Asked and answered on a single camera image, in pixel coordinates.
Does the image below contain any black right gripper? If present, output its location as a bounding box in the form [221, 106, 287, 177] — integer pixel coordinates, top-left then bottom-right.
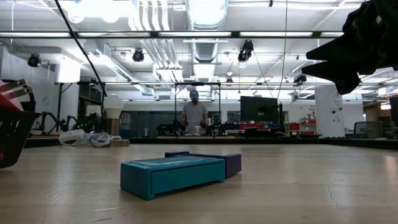
[300, 0, 398, 96]

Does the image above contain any teal plastic box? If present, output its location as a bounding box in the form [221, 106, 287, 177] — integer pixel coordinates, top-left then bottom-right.
[119, 155, 226, 201]

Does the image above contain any black plastic basket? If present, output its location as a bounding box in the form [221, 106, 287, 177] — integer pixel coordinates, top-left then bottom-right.
[0, 110, 42, 169]

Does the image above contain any white round pillar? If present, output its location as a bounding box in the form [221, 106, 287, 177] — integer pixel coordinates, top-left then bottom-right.
[313, 84, 346, 138]

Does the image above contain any red storage shelf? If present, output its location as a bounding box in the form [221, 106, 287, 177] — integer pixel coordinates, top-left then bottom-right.
[287, 117, 318, 136]

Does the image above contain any black computer monitor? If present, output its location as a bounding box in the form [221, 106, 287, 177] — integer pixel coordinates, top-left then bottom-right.
[239, 95, 279, 123]

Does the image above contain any dark blue windowed box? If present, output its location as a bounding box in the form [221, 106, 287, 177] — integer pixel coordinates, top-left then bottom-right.
[188, 152, 243, 179]

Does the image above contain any person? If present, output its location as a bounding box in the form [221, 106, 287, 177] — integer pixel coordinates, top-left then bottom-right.
[180, 89, 210, 136]

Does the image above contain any black card box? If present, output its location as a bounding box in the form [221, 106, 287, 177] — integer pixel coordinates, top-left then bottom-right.
[164, 151, 190, 158]

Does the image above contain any white light bulb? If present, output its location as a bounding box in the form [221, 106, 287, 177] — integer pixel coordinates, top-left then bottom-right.
[103, 94, 125, 120]

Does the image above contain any wooden lamp base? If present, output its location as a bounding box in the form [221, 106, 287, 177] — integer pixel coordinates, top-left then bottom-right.
[105, 118, 131, 147]

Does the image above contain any silver ventilation duct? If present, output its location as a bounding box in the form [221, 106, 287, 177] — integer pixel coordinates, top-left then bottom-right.
[185, 0, 229, 65]

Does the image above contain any black background table frame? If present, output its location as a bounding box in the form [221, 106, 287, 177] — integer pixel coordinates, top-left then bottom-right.
[173, 81, 222, 138]

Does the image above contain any black metal table frame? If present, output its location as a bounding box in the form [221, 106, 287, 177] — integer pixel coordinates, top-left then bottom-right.
[0, 30, 398, 150]

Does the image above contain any thin black cable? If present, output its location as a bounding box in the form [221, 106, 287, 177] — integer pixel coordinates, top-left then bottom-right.
[53, 0, 108, 98]

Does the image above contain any white lamp cable with switch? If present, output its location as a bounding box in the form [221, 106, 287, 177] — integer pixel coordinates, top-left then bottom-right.
[58, 129, 121, 148]

